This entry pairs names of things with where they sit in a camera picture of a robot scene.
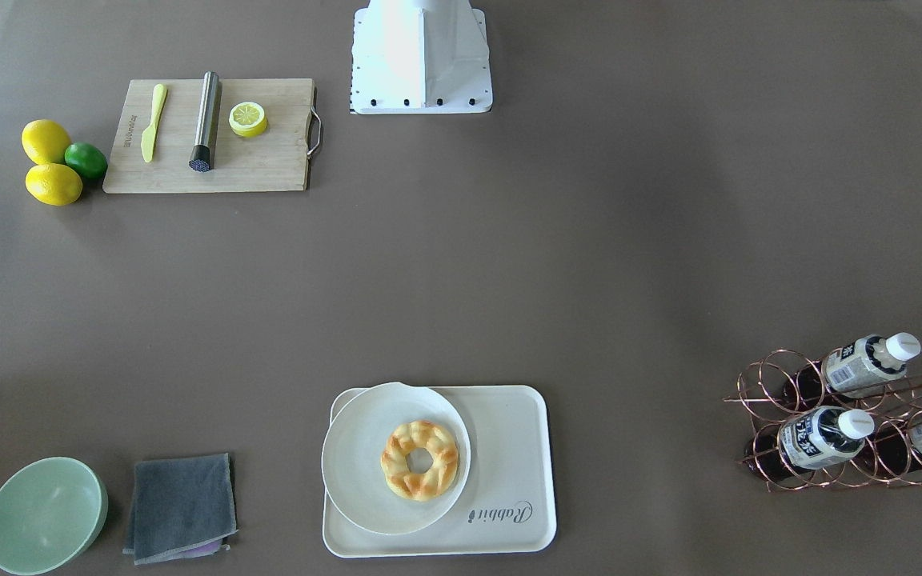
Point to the yellow lemon upper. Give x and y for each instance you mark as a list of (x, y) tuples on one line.
[(45, 142)]

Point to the grey folded cloth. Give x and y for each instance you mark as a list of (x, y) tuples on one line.
[(181, 508)]

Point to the yellow plastic knife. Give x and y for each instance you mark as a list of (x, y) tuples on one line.
[(149, 135)]

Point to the yellow lemon lower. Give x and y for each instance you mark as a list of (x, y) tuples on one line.
[(54, 184)]

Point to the wooden cutting board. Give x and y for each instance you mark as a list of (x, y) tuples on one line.
[(275, 161)]

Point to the tea bottle rack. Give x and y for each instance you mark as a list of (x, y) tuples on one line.
[(858, 370)]

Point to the half lemon slice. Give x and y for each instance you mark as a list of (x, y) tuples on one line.
[(248, 119)]

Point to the steel muddler cylinder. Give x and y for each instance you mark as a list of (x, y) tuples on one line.
[(201, 157)]

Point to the tea bottle lower middle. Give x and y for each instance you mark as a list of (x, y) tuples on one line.
[(817, 439)]

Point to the braided ring bread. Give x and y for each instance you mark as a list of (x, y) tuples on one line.
[(420, 460)]

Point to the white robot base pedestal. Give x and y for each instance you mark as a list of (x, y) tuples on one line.
[(420, 57)]

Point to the green bowl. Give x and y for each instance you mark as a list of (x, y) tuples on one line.
[(50, 512)]

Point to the cream serving tray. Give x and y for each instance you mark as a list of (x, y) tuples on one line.
[(507, 504)]

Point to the yellow lemon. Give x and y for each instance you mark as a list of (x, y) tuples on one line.
[(45, 142), (54, 184)]

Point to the green lime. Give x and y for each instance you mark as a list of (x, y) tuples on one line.
[(87, 160)]

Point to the copper wire bottle rack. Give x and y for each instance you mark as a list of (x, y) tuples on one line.
[(900, 404)]

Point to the white round plate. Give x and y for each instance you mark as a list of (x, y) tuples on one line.
[(353, 447)]

